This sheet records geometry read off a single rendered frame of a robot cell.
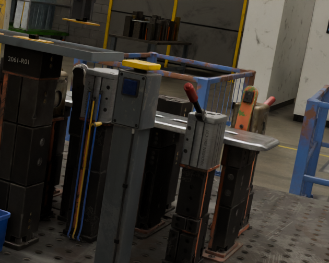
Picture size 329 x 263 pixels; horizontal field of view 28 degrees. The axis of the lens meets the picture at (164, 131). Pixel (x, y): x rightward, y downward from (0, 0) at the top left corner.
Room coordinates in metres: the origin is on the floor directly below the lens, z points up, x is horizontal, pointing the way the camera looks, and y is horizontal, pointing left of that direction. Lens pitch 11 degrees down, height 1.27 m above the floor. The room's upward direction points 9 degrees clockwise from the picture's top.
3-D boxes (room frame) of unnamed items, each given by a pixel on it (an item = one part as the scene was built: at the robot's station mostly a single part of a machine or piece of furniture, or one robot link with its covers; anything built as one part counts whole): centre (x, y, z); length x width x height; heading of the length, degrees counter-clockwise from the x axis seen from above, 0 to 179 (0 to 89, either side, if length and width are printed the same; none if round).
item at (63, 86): (1.61, 0.30, 0.89); 0.13 x 0.11 x 0.38; 157
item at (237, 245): (1.58, -0.19, 0.84); 0.18 x 0.06 x 0.29; 157
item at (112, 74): (1.54, 0.15, 0.90); 0.13 x 0.10 x 0.41; 157
